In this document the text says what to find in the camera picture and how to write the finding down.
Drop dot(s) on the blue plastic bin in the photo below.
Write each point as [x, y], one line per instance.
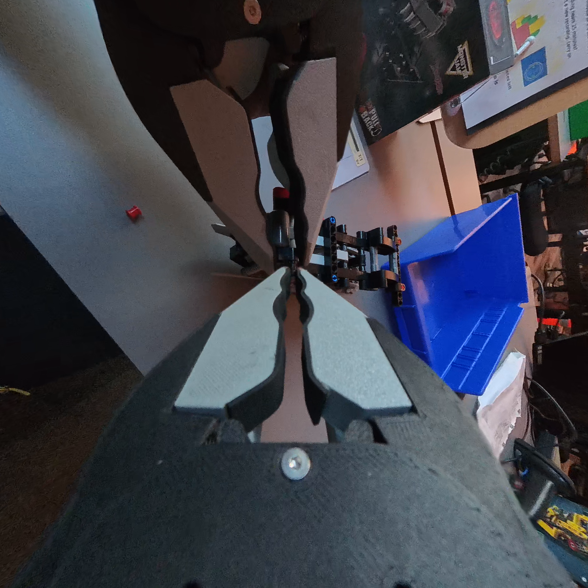
[468, 275]

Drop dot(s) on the open instruction booklet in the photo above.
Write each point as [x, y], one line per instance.
[353, 160]

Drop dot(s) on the small green bin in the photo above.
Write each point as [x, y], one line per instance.
[579, 119]

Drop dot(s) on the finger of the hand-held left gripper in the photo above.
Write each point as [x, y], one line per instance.
[220, 151]
[317, 138]

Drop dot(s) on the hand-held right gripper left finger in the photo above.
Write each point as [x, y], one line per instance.
[234, 353]

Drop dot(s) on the printed instruction sheet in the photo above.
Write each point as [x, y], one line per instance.
[551, 46]

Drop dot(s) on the small red lego bush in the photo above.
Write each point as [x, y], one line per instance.
[133, 212]

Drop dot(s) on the wooden edged table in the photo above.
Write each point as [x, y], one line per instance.
[459, 174]

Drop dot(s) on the white crumpled paper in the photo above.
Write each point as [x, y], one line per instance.
[500, 404]

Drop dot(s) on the black grey lego truck model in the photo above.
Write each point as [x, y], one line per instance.
[363, 257]

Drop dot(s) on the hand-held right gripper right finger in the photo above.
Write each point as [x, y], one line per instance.
[358, 363]

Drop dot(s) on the white stand base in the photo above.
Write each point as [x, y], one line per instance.
[429, 117]

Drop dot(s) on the black toy set box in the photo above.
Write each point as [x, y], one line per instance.
[413, 55]

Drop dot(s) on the yellow black printed box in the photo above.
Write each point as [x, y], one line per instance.
[565, 528]

